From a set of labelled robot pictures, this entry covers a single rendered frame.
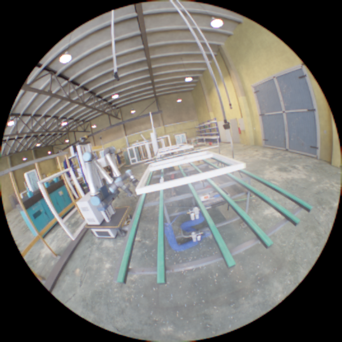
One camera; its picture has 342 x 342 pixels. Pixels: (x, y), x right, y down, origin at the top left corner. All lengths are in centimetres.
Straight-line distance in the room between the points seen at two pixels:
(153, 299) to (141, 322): 33
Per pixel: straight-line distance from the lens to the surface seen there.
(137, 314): 158
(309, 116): 642
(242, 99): 891
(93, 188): 171
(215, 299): 145
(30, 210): 423
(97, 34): 838
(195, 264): 68
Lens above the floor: 143
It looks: 16 degrees down
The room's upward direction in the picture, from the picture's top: 13 degrees counter-clockwise
